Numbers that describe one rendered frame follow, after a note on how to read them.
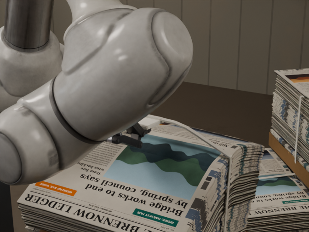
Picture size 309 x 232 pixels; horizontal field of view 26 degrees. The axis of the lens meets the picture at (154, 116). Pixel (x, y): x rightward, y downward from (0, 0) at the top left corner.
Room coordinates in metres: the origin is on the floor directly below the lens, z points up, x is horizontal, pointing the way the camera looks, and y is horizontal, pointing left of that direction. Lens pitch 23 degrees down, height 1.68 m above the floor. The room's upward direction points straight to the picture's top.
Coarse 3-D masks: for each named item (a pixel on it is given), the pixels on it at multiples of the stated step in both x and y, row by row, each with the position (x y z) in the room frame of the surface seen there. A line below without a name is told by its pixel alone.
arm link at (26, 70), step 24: (24, 0) 1.34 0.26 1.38; (48, 0) 1.36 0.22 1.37; (24, 24) 1.36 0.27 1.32; (48, 24) 1.40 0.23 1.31; (0, 48) 1.41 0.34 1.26; (24, 48) 1.39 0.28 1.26; (48, 48) 1.42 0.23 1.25; (0, 72) 1.40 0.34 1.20; (24, 72) 1.39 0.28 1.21; (48, 72) 1.42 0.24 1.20; (0, 96) 1.40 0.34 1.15
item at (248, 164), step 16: (160, 128) 1.14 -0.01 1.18; (176, 128) 1.18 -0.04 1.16; (192, 128) 1.22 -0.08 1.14; (240, 144) 1.09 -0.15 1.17; (256, 144) 1.16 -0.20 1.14; (240, 160) 1.07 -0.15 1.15; (256, 160) 1.16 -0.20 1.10; (240, 176) 1.08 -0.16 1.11; (256, 176) 1.17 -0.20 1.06; (240, 192) 1.09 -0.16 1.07; (240, 208) 1.12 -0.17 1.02; (240, 224) 1.12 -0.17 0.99
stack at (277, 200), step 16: (272, 160) 1.71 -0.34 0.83; (272, 176) 1.62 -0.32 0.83; (288, 176) 1.62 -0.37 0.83; (256, 192) 1.53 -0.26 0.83; (272, 192) 1.53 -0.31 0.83; (288, 192) 1.53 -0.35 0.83; (304, 192) 1.53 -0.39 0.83; (256, 208) 1.45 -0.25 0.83; (272, 208) 1.45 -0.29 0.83; (288, 208) 1.45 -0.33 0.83; (304, 208) 1.45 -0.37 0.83; (256, 224) 1.41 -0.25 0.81; (272, 224) 1.42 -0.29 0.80; (288, 224) 1.43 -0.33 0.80; (304, 224) 1.44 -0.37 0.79
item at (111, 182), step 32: (96, 160) 1.01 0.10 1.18; (128, 160) 1.01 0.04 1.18; (160, 160) 1.00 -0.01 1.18; (32, 192) 0.95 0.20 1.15; (64, 192) 0.95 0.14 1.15; (96, 192) 0.94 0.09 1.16; (128, 192) 0.93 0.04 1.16; (160, 192) 0.93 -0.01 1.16; (192, 192) 0.92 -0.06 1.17; (32, 224) 0.95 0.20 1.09; (64, 224) 0.91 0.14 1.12; (96, 224) 0.88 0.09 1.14; (128, 224) 0.87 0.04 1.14; (160, 224) 0.87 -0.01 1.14; (192, 224) 0.87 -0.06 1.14
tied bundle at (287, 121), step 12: (276, 84) 1.80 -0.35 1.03; (288, 84) 1.72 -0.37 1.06; (276, 96) 1.79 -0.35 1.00; (288, 96) 1.71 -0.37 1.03; (300, 96) 1.62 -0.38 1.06; (276, 108) 1.77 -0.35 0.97; (288, 108) 1.70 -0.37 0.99; (300, 108) 1.62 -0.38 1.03; (276, 120) 1.77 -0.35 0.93; (288, 120) 1.69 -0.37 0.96; (300, 120) 1.63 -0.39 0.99; (276, 132) 1.77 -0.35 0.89; (288, 132) 1.69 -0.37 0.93; (300, 132) 1.63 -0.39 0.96; (288, 144) 1.69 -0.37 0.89; (300, 144) 1.62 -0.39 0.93; (300, 156) 1.62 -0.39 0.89
